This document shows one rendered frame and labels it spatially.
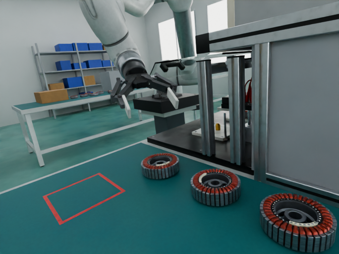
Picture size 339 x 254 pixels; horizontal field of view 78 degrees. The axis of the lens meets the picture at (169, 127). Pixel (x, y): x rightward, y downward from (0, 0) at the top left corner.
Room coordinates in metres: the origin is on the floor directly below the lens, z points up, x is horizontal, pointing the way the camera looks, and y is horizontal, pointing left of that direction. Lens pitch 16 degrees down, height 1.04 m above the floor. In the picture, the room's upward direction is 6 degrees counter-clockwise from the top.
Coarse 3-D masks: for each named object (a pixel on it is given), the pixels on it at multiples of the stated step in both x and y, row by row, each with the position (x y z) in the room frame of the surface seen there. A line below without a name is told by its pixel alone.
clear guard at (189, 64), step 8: (200, 56) 0.60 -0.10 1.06; (208, 56) 0.60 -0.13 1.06; (216, 56) 0.69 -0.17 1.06; (224, 56) 0.81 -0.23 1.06; (160, 64) 0.77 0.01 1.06; (168, 64) 0.80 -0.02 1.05; (176, 64) 0.83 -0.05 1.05; (184, 64) 0.86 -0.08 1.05; (192, 64) 0.89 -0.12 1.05; (152, 72) 0.77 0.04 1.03; (160, 72) 0.80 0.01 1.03; (168, 72) 0.83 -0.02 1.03; (176, 72) 0.87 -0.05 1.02; (184, 72) 0.90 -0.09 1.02; (192, 72) 0.94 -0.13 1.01
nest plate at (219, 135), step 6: (222, 126) 0.84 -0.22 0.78; (228, 126) 0.83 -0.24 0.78; (192, 132) 0.81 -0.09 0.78; (198, 132) 0.80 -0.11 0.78; (216, 132) 0.78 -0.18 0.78; (222, 132) 0.77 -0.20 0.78; (228, 132) 0.76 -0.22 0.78; (216, 138) 0.72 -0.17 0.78; (222, 138) 0.70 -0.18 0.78; (228, 138) 0.72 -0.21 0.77
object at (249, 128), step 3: (246, 123) 0.71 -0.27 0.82; (246, 126) 0.68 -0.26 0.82; (249, 126) 0.67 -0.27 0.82; (246, 129) 0.67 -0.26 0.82; (249, 129) 0.67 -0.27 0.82; (246, 132) 0.67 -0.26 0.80; (249, 132) 0.67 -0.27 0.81; (246, 135) 0.67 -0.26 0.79; (249, 135) 0.67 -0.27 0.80; (246, 138) 0.67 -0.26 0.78; (249, 138) 0.67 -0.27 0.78; (246, 141) 0.67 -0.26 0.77; (249, 141) 0.67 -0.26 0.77
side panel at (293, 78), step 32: (256, 64) 0.46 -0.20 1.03; (288, 64) 0.43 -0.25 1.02; (320, 64) 0.39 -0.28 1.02; (256, 96) 0.46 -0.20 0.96; (288, 96) 0.43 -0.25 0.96; (320, 96) 0.38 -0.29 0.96; (256, 128) 0.46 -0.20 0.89; (288, 128) 0.42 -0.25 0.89; (320, 128) 0.38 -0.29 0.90; (256, 160) 0.46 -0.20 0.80; (288, 160) 0.42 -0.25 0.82; (320, 160) 0.38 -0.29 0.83; (320, 192) 0.36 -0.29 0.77
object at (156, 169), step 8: (144, 160) 0.58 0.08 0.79; (152, 160) 0.59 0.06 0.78; (160, 160) 0.58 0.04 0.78; (168, 160) 0.59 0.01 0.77; (176, 160) 0.55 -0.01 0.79; (144, 168) 0.53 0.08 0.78; (152, 168) 0.52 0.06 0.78; (160, 168) 0.52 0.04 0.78; (168, 168) 0.52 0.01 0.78; (176, 168) 0.54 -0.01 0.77; (152, 176) 0.52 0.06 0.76; (160, 176) 0.51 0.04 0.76; (168, 176) 0.52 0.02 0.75
